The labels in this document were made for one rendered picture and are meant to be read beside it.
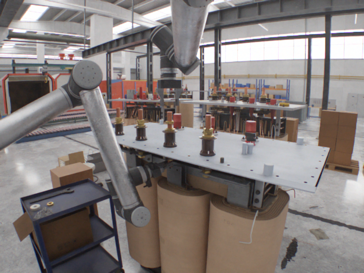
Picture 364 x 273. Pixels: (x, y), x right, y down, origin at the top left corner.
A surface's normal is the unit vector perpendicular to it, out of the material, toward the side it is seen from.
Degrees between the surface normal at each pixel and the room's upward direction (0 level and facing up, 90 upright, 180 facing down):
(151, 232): 90
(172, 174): 90
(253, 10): 90
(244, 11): 90
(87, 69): 74
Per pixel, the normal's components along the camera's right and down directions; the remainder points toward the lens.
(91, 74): 0.56, -0.11
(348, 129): -0.68, 0.15
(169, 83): 0.46, 0.18
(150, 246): 0.04, 0.21
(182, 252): -0.44, 0.18
